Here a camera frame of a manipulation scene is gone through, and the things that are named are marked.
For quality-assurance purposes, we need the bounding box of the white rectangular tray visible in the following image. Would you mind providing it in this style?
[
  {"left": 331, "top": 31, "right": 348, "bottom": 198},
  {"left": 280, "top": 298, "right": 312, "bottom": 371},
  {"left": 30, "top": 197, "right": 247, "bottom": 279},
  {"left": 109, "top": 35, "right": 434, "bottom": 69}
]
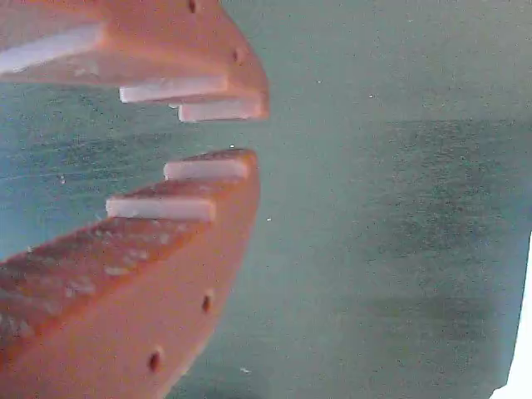
[{"left": 494, "top": 230, "right": 532, "bottom": 399}]

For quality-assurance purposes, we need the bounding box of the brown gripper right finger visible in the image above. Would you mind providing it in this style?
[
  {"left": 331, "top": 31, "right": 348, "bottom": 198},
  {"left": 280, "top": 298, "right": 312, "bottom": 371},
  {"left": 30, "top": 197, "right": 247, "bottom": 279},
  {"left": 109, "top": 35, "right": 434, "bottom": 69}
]
[{"left": 0, "top": 0, "right": 271, "bottom": 124}]

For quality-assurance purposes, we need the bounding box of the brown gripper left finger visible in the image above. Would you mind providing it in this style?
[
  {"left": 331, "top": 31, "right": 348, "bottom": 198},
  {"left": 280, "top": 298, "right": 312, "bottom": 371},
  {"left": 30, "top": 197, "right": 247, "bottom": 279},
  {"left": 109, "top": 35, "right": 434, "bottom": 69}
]
[{"left": 0, "top": 148, "right": 261, "bottom": 399}]

